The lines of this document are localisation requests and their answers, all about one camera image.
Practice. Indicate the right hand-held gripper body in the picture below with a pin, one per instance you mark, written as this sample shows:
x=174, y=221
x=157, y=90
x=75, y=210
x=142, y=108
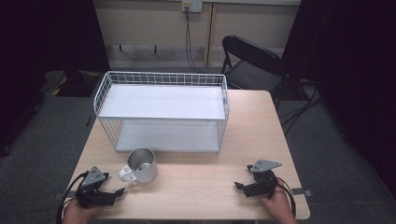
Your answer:
x=264, y=182

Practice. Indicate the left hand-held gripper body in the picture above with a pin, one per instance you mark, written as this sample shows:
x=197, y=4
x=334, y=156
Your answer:
x=93, y=193

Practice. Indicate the person's left hand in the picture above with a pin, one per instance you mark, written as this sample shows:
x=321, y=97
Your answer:
x=77, y=214

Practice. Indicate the person's right hand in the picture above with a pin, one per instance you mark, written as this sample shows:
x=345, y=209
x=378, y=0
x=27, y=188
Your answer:
x=278, y=207

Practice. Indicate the white metal mug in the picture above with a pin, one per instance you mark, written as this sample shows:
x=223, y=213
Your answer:
x=141, y=166

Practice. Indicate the grey tape strip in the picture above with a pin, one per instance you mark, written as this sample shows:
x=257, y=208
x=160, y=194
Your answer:
x=302, y=192

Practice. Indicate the wooden table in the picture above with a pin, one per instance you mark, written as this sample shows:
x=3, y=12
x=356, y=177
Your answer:
x=193, y=186

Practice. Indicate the black folding chair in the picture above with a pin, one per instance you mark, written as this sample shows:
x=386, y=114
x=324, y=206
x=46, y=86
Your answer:
x=252, y=70

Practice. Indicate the dark stand base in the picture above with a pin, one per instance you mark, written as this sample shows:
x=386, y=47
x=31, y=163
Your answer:
x=70, y=82

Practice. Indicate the black curtain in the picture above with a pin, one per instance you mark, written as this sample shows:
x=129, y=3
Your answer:
x=351, y=77
x=40, y=56

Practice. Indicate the white wall socket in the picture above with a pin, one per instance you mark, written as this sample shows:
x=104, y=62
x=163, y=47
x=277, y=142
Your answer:
x=191, y=5

